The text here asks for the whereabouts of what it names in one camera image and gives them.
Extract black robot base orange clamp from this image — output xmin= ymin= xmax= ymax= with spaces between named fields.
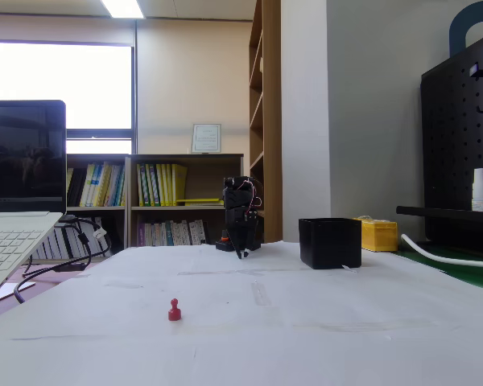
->
xmin=216 ymin=229 xmax=263 ymax=253

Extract black square container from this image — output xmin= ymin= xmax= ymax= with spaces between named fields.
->
xmin=298 ymin=217 xmax=362 ymax=270

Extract yellow cardboard box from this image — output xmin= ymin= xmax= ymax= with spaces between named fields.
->
xmin=353 ymin=216 xmax=398 ymax=253

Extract yellow flat-lying book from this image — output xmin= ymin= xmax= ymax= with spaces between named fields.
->
xmin=175 ymin=197 xmax=225 ymax=207

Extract white paper sheet cover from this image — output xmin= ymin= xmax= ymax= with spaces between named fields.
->
xmin=0 ymin=240 xmax=483 ymax=386

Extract framed white certificate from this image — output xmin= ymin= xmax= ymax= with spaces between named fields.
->
xmin=191 ymin=123 xmax=222 ymax=155

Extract wide low wooden bookcase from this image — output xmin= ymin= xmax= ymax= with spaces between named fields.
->
xmin=124 ymin=152 xmax=245 ymax=248

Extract tall wooden bookshelf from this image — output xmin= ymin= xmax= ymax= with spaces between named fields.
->
xmin=248 ymin=0 xmax=283 ymax=244

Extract narrow low wooden bookcase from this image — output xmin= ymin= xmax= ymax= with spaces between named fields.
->
xmin=66 ymin=154 xmax=130 ymax=258

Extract black pegboard shelf bar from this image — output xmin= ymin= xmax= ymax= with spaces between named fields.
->
xmin=396 ymin=205 xmax=483 ymax=221

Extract green desk mat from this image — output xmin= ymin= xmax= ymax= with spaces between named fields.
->
xmin=390 ymin=248 xmax=483 ymax=293

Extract black pegboard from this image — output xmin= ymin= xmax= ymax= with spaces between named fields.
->
xmin=420 ymin=27 xmax=483 ymax=258

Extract white laptop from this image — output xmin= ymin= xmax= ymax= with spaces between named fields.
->
xmin=0 ymin=99 xmax=68 ymax=306

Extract white card under laptop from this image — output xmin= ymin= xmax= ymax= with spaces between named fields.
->
xmin=0 ymin=281 xmax=37 ymax=306

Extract white plastic bottle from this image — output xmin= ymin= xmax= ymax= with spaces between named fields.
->
xmin=471 ymin=167 xmax=483 ymax=212

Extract ceiling light panel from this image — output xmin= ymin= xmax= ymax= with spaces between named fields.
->
xmin=100 ymin=0 xmax=146 ymax=19

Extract teal arch shape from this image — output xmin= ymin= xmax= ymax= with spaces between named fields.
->
xmin=449 ymin=0 xmax=483 ymax=57

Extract black laptop cables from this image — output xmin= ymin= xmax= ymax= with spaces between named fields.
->
xmin=14 ymin=215 xmax=113 ymax=305

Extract white power cable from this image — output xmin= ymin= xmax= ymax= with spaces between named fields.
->
xmin=400 ymin=233 xmax=483 ymax=271

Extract window with dark frame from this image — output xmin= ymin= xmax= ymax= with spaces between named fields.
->
xmin=0 ymin=39 xmax=137 ymax=156

